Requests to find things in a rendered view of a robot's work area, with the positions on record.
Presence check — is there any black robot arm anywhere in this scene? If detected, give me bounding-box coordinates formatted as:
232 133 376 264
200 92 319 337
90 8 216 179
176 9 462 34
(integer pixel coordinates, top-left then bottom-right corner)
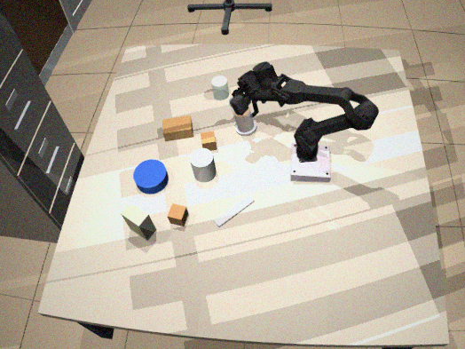
237 62 379 163

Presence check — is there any white flat bar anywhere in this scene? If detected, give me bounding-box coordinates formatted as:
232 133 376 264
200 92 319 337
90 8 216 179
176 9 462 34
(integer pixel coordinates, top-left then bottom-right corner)
214 195 254 226

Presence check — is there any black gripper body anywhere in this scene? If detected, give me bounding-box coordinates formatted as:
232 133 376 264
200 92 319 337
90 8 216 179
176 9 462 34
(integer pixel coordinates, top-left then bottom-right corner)
230 84 267 115

